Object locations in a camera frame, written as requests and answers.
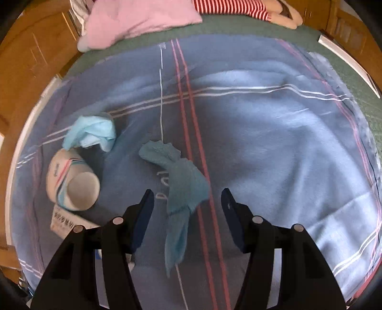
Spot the pink pillow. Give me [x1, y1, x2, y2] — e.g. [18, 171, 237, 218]
[78, 0, 203, 52]

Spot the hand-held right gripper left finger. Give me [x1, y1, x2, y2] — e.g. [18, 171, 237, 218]
[30, 189, 155, 310]

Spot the teal cloth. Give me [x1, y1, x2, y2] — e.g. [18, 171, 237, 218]
[138, 140, 210, 278]

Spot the light blue face mask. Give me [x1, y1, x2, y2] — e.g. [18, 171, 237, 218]
[62, 115, 117, 152]

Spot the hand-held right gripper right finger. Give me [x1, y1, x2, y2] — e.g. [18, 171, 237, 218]
[220, 188, 347, 310]

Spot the red white striped cloth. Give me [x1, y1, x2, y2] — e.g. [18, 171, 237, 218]
[191, 0, 303, 30]

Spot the white printed leaflet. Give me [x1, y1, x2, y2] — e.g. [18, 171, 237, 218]
[50, 205, 100, 239]

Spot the wooden cabinet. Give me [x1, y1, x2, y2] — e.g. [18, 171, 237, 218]
[0, 3, 87, 144]

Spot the green bed mat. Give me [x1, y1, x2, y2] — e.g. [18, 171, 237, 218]
[64, 13, 382, 140]

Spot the blue plaid blanket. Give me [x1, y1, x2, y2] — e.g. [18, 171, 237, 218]
[9, 34, 377, 310]

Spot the white striped paper cup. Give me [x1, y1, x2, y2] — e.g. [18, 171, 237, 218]
[46, 148, 101, 212]

